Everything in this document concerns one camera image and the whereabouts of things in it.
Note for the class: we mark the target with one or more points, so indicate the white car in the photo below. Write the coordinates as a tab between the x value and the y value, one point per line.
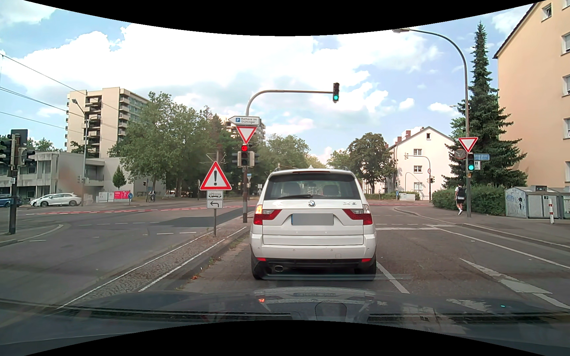
57	199
313	222

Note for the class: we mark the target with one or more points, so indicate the leafy tree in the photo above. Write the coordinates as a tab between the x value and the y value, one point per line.
370	158

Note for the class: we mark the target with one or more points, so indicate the group of leafy trees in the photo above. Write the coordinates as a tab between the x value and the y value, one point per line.
176	143

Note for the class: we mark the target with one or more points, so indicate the car's own bonnet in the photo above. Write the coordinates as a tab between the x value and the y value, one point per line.
314	309

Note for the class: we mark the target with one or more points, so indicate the white gabled house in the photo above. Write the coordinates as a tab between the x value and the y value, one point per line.
421	163

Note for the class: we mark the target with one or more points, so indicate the cobbled traffic island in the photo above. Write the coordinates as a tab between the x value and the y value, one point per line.
166	264

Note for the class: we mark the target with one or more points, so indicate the grey asphalt road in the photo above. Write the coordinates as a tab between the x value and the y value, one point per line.
428	257

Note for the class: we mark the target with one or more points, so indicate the red and white billboard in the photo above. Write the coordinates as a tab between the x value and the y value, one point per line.
121	195

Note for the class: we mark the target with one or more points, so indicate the small conifer tree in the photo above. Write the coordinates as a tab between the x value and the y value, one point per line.
118	178

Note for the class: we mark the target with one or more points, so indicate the person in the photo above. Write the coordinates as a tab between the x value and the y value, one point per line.
459	198

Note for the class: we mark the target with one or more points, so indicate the beige high-rise building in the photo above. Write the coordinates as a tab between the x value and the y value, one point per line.
104	118

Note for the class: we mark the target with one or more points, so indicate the green hedge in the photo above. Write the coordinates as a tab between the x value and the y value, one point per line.
483	199

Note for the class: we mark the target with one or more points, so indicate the tall conifer tree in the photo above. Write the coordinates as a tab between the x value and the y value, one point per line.
485	123

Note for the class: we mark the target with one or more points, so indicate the grey low concrete building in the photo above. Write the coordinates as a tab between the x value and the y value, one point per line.
42	173

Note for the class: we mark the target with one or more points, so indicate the grey recycling containers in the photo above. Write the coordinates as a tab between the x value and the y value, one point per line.
537	201

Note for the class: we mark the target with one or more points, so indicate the road markings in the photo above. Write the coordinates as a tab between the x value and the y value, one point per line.
515	285

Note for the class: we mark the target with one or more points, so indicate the red and white bollard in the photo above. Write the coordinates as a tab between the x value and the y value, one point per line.
551	211

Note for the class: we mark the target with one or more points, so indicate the beige apartment building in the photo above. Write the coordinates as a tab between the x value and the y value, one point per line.
552	99

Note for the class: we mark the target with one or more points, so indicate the grey pavement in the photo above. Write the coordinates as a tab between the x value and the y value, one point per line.
3	236

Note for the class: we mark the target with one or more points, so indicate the triangular warning sign on post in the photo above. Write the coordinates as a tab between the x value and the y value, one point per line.
215	179

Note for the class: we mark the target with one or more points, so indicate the lamp post with traffic light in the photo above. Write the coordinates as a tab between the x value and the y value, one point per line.
467	148

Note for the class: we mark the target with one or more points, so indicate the black traffic light on post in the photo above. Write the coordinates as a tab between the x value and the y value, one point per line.
14	163

